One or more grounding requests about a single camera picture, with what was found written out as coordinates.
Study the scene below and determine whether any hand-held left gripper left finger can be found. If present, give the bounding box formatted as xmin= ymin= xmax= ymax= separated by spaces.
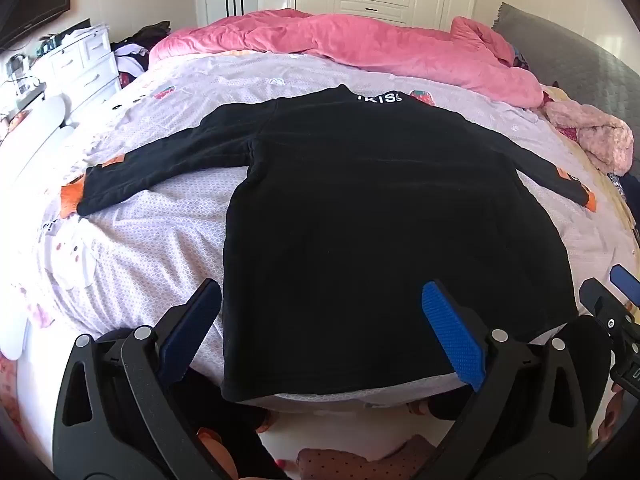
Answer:
xmin=52 ymin=278 xmax=281 ymax=480

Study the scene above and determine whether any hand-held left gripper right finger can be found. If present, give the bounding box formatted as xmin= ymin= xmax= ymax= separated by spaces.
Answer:
xmin=421 ymin=280 xmax=597 ymax=480

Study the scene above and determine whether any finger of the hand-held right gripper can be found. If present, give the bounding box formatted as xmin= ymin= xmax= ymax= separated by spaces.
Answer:
xmin=580 ymin=276 xmax=637 ymax=342
xmin=611 ymin=263 xmax=640 ymax=307

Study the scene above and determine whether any black sweater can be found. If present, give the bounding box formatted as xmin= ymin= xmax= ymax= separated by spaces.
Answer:
xmin=77 ymin=85 xmax=598 ymax=403

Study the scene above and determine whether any pile of dark clothes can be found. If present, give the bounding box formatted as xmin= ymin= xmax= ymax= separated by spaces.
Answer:
xmin=111 ymin=21 xmax=172 ymax=86

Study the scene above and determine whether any dark blue garment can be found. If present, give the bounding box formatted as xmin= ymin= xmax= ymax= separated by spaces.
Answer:
xmin=607 ymin=172 xmax=640 ymax=211

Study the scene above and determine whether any lilac printed bed sheet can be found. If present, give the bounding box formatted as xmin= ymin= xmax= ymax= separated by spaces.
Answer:
xmin=0 ymin=52 xmax=640 ymax=411

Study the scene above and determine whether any pink fluffy garment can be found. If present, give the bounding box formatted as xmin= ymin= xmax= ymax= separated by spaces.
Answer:
xmin=544 ymin=100 xmax=635 ymax=177

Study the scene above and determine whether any pink dotted slipper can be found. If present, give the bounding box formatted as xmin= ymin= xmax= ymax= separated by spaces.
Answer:
xmin=296 ymin=434 xmax=441 ymax=480

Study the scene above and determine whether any grey quilted headboard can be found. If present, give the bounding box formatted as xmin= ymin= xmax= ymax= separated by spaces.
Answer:
xmin=492 ymin=2 xmax=640 ymax=161

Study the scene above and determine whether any white oval panel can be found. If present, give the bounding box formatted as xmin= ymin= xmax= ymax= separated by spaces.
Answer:
xmin=0 ymin=94 xmax=76 ymax=201

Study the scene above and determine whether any white dresser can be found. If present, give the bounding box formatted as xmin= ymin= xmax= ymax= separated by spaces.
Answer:
xmin=0 ymin=19 xmax=122 ymax=128

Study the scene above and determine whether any pink duvet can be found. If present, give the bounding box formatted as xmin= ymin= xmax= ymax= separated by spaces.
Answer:
xmin=149 ymin=9 xmax=545 ymax=110

